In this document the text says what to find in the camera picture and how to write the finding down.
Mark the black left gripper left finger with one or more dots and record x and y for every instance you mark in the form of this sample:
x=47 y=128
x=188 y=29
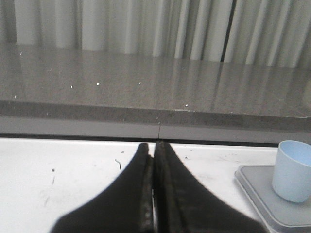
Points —
x=126 y=206

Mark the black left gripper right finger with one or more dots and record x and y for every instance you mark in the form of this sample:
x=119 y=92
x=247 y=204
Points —
x=184 y=205

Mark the light blue plastic cup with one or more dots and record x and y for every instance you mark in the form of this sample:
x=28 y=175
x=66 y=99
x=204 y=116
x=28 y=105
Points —
x=292 y=171

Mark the silver digital kitchen scale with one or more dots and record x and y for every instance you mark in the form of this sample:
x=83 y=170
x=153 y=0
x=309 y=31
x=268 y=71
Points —
x=277 y=214

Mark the grey stone countertop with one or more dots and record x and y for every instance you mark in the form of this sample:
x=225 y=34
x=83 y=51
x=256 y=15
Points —
x=70 y=84

